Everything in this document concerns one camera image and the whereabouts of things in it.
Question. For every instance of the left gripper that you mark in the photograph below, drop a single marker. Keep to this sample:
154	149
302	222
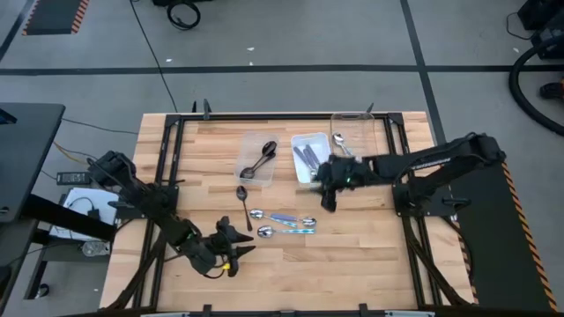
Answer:
227	251

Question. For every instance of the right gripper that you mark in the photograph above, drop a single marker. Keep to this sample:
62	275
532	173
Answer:
341	174

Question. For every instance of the plain silver spoon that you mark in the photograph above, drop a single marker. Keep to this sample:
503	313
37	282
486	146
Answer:
338	138

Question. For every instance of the frosted translucent plastic bin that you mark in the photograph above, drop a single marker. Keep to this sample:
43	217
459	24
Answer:
247	149

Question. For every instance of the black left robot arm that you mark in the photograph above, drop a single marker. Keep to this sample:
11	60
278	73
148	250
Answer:
150	200

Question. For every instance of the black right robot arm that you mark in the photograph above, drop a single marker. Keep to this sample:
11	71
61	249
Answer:
440	160

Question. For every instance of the clear plastic bin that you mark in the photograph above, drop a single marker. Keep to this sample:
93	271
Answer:
352	123

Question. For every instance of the white paper box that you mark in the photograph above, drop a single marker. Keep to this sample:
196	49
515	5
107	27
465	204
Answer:
106	198

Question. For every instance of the clear plastic bottle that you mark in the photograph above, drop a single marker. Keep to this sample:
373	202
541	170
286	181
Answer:
94	248

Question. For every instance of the large black hazard mat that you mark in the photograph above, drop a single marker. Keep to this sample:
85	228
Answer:
493	229

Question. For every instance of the black desk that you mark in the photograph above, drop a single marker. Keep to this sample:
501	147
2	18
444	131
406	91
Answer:
26	154

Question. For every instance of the orange black tool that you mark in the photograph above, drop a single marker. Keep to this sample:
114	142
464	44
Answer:
553	90

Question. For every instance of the black equipment case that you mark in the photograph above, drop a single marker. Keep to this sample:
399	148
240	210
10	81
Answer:
546	17

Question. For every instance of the small black hazard mat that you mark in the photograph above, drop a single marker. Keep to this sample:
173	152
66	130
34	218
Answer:
53	17

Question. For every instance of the black aluminium table frame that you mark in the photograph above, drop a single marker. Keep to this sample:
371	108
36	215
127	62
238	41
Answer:
282	117

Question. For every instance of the white aluminium bracket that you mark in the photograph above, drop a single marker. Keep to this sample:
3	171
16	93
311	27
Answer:
410	314

